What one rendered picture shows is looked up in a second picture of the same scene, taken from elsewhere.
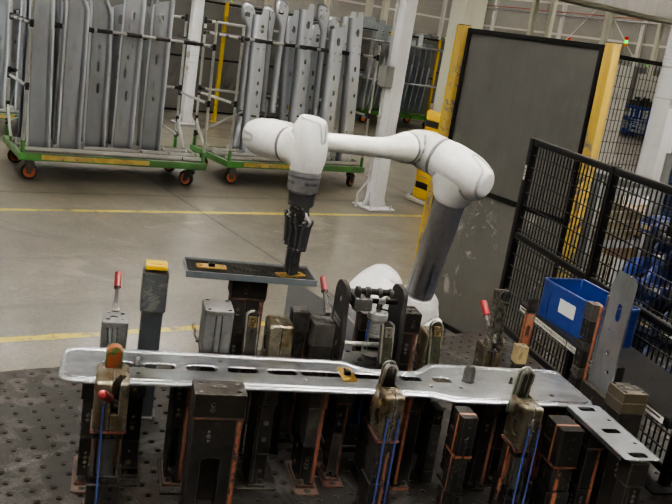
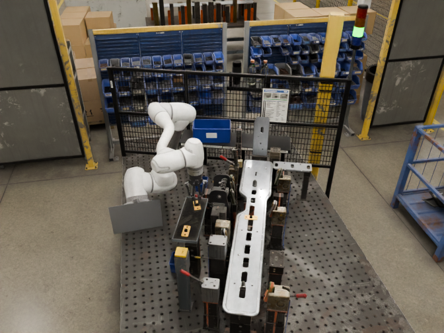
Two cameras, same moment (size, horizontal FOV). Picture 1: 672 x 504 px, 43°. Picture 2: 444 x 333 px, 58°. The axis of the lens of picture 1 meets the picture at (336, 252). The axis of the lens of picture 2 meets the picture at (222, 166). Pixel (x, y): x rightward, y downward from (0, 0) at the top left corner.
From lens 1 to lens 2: 2.45 m
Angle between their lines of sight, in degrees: 63
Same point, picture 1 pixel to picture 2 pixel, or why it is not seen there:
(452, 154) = (181, 110)
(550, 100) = (19, 26)
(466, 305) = (20, 147)
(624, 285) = (261, 120)
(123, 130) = not seen: outside the picture
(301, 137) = (200, 152)
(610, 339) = (260, 139)
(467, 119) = not seen: outside the picture
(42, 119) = not seen: outside the picture
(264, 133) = (176, 162)
